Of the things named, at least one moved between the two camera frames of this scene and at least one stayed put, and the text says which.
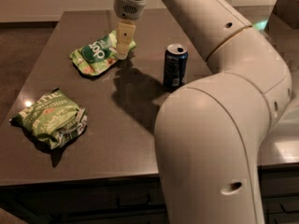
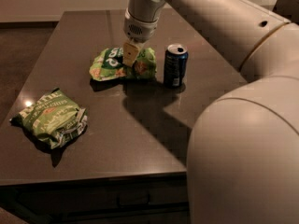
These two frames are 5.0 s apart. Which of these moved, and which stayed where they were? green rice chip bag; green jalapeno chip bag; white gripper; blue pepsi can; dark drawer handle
Moved: white gripper; green rice chip bag
Stayed: dark drawer handle; green jalapeno chip bag; blue pepsi can
